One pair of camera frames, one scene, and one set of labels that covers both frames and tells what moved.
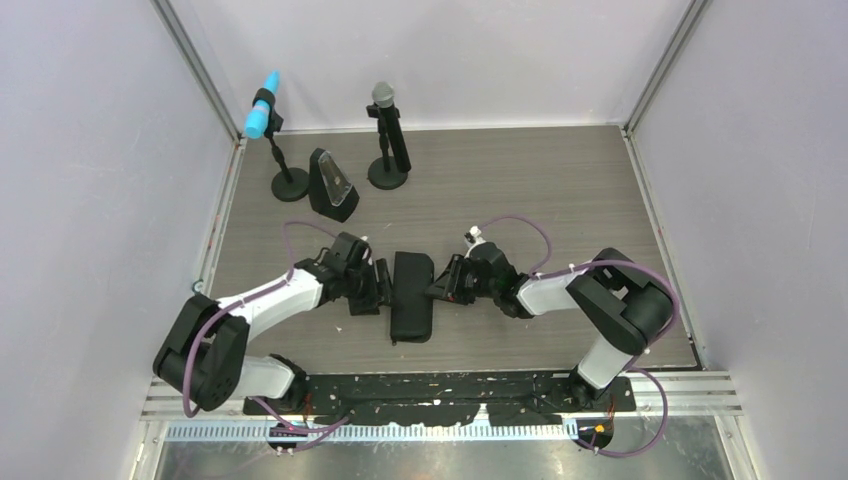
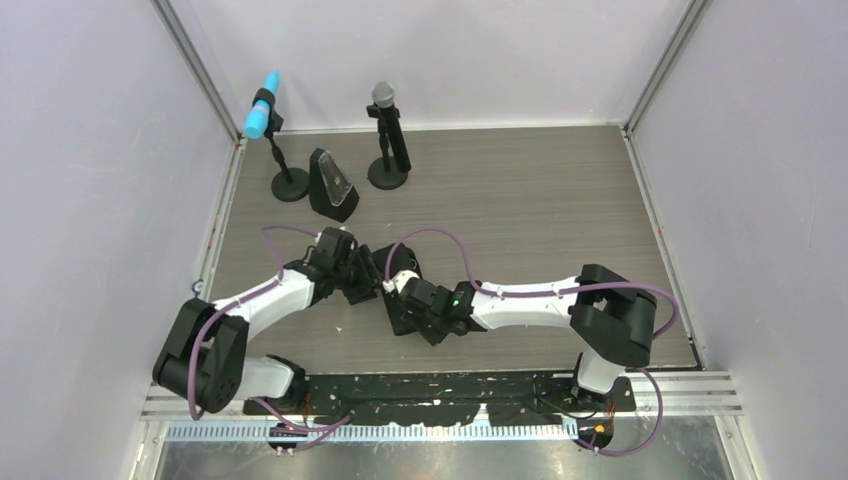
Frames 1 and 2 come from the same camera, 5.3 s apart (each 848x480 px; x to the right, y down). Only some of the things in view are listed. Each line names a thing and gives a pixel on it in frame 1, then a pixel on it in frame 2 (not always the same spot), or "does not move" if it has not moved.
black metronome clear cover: [330, 191] does not move
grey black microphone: [383, 94] does not move
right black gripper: [449, 285] → [433, 338]
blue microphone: [256, 119] does not move
